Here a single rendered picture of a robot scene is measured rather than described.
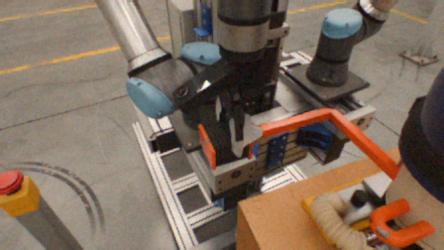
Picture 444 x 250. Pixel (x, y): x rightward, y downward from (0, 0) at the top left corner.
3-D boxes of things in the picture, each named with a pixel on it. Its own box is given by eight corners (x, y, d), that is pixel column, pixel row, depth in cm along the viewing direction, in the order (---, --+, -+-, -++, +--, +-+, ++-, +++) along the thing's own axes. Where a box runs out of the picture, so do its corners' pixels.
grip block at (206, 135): (212, 171, 52) (211, 153, 49) (199, 141, 58) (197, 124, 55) (252, 159, 55) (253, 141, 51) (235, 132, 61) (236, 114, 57)
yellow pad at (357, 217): (329, 247, 52) (336, 234, 48) (299, 203, 59) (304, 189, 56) (456, 192, 61) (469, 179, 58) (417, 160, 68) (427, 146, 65)
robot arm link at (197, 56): (234, 88, 79) (235, 45, 70) (200, 109, 72) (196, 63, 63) (205, 73, 85) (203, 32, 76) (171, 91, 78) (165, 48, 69)
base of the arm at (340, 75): (297, 71, 105) (302, 48, 98) (327, 62, 110) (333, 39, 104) (324, 91, 95) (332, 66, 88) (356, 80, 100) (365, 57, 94)
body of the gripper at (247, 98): (273, 112, 49) (282, 50, 41) (228, 123, 46) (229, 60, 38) (254, 88, 54) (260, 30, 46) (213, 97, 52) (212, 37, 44)
